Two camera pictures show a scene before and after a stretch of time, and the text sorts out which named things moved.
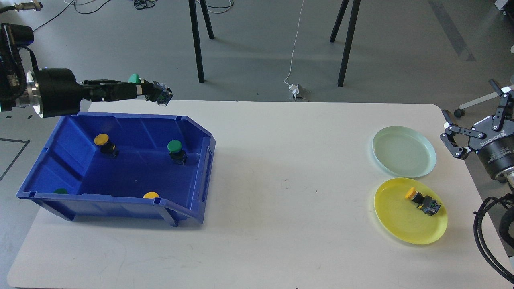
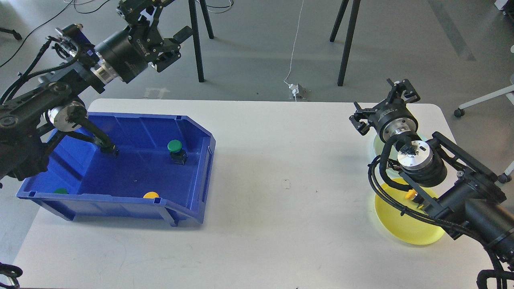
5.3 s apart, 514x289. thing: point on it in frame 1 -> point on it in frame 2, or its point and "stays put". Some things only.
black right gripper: x=495 y=150 -> x=395 y=119
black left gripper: x=61 y=95 -> x=125 y=51
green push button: x=179 y=156 stays put
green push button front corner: x=61 y=190 stays put
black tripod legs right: x=354 y=15 stays put
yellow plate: x=402 y=216 stays put
